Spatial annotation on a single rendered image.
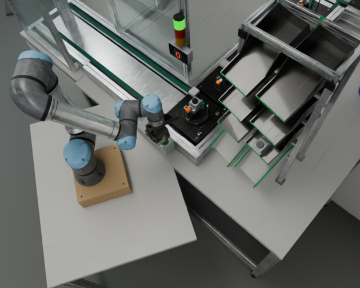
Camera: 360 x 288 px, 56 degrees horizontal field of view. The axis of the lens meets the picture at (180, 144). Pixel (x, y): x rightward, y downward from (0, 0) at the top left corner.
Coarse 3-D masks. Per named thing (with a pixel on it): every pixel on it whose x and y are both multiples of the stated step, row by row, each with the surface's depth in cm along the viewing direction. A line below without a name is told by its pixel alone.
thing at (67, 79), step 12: (84, 0) 239; (96, 0) 238; (108, 12) 231; (24, 36) 226; (36, 48) 223; (60, 72) 223; (72, 72) 208; (84, 72) 207; (60, 84) 252; (72, 84) 222; (72, 96) 251; (84, 108) 250
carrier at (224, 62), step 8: (224, 64) 187; (216, 72) 187; (208, 80) 185; (216, 80) 182; (224, 80) 182; (200, 88) 183; (208, 88) 182; (216, 88) 180; (224, 88) 179; (208, 96) 181; (216, 96) 179
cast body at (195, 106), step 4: (192, 100) 164; (196, 100) 164; (200, 100) 165; (192, 104) 164; (196, 104) 164; (200, 104) 166; (196, 108) 165; (200, 108) 169; (192, 112) 168; (196, 112) 168
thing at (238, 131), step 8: (256, 112) 140; (224, 120) 145; (232, 120) 144; (248, 120) 141; (224, 128) 142; (232, 128) 143; (240, 128) 142; (248, 128) 140; (232, 136) 140; (240, 136) 141
